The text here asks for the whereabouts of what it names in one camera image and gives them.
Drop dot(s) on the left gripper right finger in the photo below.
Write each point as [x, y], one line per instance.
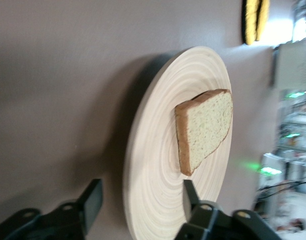
[205, 220]

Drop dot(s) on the yellow quilted oven mitt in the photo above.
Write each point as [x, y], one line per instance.
[250, 22]
[263, 17]

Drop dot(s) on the brown bread toast slice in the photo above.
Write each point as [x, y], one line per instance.
[205, 130]

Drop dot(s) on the white cabinet box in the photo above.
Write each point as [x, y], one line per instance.
[293, 65]

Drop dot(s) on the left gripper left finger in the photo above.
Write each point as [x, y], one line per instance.
[90, 202]

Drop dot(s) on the round wooden plate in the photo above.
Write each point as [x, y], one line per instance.
[153, 150]

